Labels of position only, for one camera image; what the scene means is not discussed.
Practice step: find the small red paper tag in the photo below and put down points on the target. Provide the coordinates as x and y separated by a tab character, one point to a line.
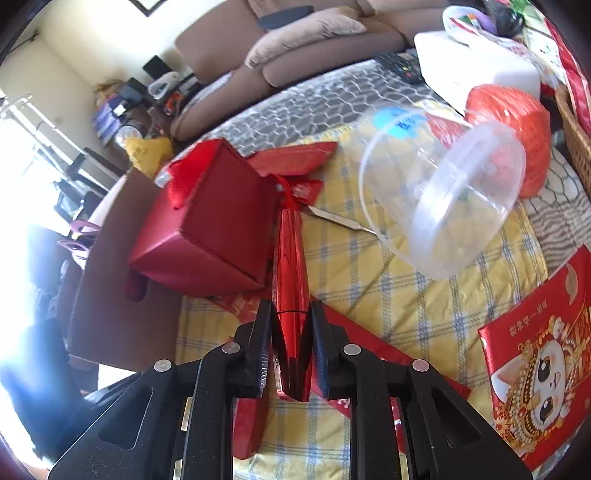
308	190

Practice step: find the pile of snack packets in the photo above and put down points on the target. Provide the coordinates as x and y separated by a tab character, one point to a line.
549	46

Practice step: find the black scissors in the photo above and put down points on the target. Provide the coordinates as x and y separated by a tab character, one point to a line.
508	18

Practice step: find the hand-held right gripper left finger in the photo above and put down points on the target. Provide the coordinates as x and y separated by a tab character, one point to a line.
264	355

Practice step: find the yellow plastic bag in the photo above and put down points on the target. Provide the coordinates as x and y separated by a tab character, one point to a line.
147	154

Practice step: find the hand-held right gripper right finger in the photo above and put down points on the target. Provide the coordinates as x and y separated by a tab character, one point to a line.
319	355

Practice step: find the dark flat cushion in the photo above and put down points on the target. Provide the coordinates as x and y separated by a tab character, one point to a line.
284	17

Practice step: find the red cartoon print envelope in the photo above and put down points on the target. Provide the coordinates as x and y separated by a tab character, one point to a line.
545	369

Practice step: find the thin silver metal tool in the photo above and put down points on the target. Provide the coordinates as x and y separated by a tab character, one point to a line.
341	219

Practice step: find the red paper envelope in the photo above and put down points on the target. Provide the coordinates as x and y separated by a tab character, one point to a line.
295	157
383	337

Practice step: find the white plastic box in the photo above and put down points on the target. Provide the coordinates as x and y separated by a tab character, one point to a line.
471	64

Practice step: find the dark cloth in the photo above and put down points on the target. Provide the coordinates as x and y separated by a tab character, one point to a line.
46	369

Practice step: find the wicker basket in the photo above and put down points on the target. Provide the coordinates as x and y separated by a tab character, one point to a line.
575	138

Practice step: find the brown sofa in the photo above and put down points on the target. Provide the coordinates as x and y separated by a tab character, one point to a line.
323	60

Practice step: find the brown cardboard box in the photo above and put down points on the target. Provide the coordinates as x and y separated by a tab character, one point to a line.
120	323

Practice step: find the clear plastic container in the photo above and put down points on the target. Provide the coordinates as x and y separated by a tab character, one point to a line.
461	221

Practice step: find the yellow plaid cloth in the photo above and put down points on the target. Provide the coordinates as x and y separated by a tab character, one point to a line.
415	300

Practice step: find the red gift box with ribbon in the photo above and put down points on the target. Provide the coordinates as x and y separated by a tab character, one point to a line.
217	230

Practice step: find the orange-red twine roll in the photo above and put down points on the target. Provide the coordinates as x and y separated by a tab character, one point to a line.
521	124

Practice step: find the black remote control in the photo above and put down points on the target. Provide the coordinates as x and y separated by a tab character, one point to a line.
399	67

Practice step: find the black speaker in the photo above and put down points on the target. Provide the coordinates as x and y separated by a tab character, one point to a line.
154	67

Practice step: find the beige sofa pillow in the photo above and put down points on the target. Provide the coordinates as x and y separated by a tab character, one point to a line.
300	41

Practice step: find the cluttered side table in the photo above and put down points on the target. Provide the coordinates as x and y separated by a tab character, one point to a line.
115	108

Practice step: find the dark wall picture frame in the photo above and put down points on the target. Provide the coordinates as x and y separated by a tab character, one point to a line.
150	5

